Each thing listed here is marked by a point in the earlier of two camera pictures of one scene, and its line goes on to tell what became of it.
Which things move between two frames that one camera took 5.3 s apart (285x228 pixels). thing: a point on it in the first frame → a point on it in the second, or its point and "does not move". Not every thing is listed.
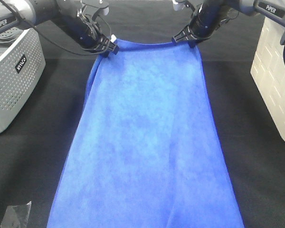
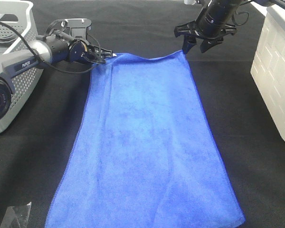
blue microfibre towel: x=147 y=152 does not move
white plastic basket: x=275 y=85 does not move
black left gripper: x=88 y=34 → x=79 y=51
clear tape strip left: x=16 y=216 does not move
